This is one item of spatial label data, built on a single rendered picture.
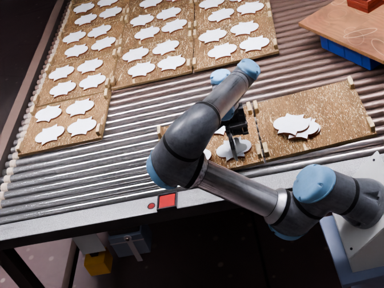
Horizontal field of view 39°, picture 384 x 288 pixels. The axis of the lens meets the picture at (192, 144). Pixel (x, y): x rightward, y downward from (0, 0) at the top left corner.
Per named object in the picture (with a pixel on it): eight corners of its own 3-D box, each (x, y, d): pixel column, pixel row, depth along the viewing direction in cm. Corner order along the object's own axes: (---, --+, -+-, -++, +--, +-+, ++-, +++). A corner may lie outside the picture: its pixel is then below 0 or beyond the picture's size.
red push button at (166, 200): (175, 207, 201) (174, 205, 200) (159, 210, 202) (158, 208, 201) (175, 195, 206) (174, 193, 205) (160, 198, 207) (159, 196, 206)
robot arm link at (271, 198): (330, 223, 158) (162, 148, 143) (299, 250, 167) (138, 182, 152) (326, 192, 167) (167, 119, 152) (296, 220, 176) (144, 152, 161)
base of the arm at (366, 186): (395, 199, 153) (368, 188, 150) (364, 239, 159) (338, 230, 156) (371, 171, 166) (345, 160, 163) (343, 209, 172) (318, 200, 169)
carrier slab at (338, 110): (377, 136, 199) (376, 133, 198) (266, 163, 204) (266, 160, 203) (351, 82, 225) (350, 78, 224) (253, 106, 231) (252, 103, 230)
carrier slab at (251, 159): (264, 163, 205) (263, 160, 204) (159, 188, 210) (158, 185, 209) (251, 107, 231) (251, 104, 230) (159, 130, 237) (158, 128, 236)
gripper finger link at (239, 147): (250, 159, 202) (244, 135, 201) (234, 163, 203) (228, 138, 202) (250, 158, 205) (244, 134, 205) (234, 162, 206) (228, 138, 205)
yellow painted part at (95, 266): (111, 273, 225) (88, 238, 210) (91, 276, 227) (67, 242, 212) (113, 257, 231) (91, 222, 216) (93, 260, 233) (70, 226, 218)
